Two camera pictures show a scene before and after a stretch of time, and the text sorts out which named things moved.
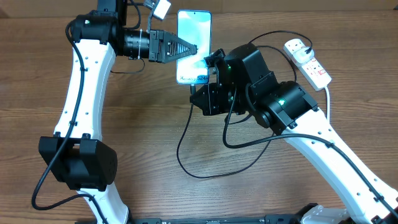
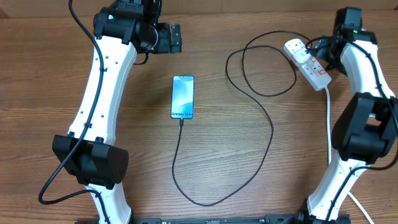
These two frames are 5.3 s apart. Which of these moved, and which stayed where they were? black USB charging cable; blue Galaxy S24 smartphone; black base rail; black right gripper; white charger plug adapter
Moved: blue Galaxy S24 smartphone; black right gripper; black USB charging cable
Stayed: black base rail; white charger plug adapter
